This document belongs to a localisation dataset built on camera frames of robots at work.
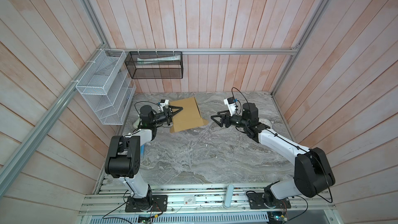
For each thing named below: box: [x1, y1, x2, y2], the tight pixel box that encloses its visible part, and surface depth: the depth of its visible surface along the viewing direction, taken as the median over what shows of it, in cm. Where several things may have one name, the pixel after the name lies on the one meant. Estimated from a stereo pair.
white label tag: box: [183, 197, 196, 205], surface depth 75 cm
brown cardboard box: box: [169, 97, 209, 133], surface depth 80 cm
